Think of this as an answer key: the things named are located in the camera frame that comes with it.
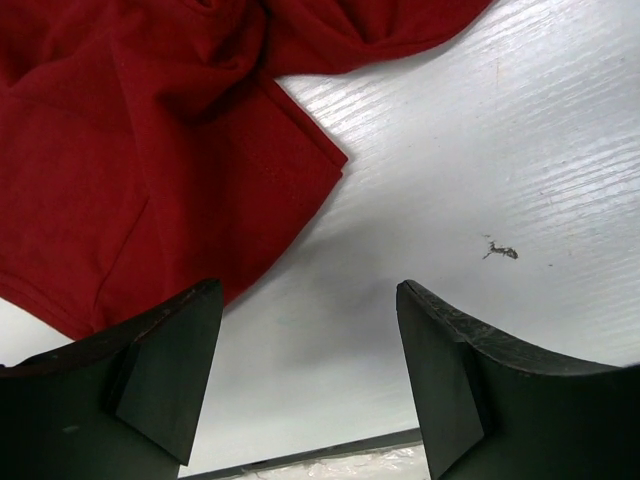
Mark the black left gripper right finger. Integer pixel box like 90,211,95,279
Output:
396,280,639,479

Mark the dark red t shirt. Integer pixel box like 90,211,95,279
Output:
1,1,487,339

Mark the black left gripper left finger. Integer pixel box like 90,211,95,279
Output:
1,280,223,479

